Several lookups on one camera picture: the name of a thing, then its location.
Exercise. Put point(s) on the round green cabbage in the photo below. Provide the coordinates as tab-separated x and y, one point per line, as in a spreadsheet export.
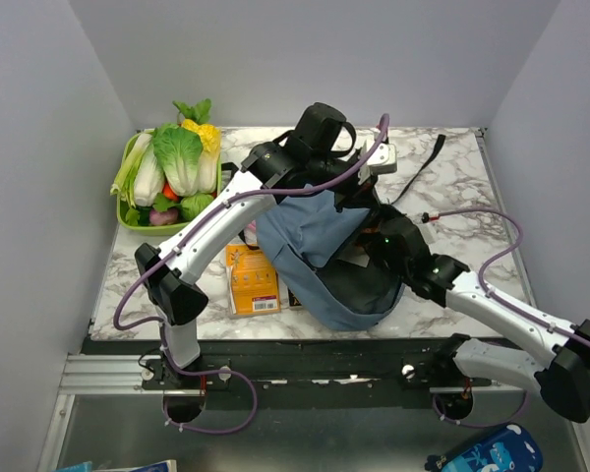
192	206

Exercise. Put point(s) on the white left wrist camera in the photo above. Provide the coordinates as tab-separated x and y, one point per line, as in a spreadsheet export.
382	161

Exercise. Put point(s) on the green vegetable basket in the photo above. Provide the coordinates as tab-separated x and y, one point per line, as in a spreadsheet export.
139	222

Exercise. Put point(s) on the blue book at bottom edge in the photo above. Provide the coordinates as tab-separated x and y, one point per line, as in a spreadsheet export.
169	465

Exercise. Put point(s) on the orange book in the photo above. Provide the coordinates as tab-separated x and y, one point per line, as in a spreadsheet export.
252	282

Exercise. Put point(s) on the white green leek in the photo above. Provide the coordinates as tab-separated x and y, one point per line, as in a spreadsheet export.
123	183

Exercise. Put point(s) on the purple onion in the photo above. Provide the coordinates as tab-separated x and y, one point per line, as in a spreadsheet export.
163	218

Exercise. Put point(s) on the blue student backpack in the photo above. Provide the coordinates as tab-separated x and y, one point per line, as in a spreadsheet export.
306	240

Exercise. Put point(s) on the yellow leaf napa cabbage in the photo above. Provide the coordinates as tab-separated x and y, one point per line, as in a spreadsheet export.
196	118

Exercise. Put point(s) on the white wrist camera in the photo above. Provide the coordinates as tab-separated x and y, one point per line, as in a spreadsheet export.
382	161
426	232

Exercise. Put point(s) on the green leaf napa cabbage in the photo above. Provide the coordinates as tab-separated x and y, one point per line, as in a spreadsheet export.
177	151

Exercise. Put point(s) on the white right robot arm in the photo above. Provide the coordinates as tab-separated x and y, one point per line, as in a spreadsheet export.
550	356

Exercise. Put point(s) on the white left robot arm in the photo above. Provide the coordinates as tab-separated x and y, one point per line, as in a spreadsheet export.
170	272

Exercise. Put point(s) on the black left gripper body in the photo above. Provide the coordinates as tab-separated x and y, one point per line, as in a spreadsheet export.
324	167

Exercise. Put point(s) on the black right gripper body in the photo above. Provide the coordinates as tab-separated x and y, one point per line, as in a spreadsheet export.
377	247

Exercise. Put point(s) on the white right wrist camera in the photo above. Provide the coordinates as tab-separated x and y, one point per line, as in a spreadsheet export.
426	232

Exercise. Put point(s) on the orange carrot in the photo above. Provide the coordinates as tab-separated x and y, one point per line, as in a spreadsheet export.
169	194

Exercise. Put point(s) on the aluminium rail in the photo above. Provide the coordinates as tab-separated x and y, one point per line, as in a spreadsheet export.
102	375

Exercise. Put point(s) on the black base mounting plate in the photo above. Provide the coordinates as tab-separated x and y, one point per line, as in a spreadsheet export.
304	374

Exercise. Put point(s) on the black cover story book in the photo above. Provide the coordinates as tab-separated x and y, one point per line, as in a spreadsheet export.
293	301

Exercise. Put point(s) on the blue shark pencil case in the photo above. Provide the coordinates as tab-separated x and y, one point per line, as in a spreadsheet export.
509	447

